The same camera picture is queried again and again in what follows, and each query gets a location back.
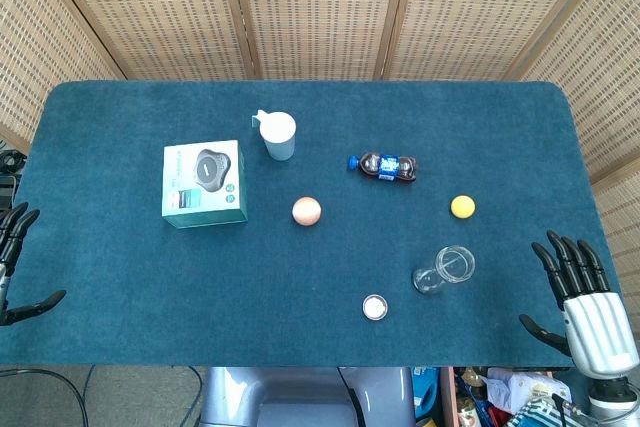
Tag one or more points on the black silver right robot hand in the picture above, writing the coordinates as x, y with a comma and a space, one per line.
595, 327

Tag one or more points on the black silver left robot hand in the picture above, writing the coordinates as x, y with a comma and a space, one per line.
15, 232

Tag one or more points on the cola bottle with blue cap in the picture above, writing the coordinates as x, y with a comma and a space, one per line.
387, 167

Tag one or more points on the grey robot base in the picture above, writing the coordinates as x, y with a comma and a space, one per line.
240, 397

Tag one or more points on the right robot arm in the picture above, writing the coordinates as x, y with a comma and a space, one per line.
612, 394

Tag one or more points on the clear glass jar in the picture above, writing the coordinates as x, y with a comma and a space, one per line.
447, 267

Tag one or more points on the box of assorted clutter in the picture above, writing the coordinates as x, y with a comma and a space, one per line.
510, 397

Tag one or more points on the blue felt table cover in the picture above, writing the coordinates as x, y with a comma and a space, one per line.
150, 287

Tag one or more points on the woven bamboo screen panel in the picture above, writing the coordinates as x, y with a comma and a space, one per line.
320, 12
480, 12
150, 12
600, 97
30, 57

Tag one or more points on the yellow ball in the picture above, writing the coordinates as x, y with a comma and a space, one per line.
462, 207

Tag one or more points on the blue plastic container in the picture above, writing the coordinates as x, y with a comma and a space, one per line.
425, 392

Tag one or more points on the teal speaker product box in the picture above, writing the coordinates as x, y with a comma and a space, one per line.
202, 184

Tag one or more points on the small white jar lid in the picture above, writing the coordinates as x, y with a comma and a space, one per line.
375, 307

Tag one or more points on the peach textured ball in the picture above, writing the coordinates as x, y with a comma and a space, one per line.
306, 210

